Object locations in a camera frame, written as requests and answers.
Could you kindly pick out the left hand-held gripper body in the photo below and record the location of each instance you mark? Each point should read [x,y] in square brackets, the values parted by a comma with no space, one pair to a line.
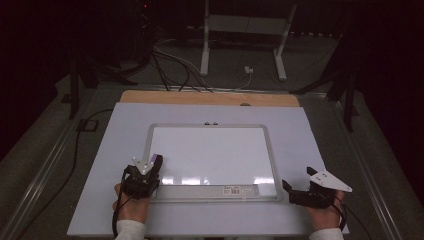
[141,185]

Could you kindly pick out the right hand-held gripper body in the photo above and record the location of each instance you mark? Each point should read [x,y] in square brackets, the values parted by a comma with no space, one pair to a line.
[311,198]

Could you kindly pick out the silver framed whiteboard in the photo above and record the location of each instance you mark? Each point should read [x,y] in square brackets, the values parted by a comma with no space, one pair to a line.
[213,150]

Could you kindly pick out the person's right hand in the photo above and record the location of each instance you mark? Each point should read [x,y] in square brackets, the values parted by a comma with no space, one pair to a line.
[325,216]

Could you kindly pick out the person's left hand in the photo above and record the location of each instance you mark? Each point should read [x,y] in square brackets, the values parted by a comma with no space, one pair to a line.
[133,208]

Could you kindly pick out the large white mat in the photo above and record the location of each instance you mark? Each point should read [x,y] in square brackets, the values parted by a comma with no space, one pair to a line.
[200,113]

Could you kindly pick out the black tripod stand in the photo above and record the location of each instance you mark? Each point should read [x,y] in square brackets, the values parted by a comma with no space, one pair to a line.
[74,90]
[349,106]

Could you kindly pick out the black floor socket plate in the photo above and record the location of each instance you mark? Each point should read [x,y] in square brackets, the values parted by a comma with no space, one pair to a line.
[88,125]

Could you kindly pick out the white metal stand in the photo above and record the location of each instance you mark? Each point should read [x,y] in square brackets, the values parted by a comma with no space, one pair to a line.
[205,50]

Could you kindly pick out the metal floor rail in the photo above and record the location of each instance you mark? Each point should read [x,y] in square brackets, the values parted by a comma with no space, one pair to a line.
[36,180]
[363,173]

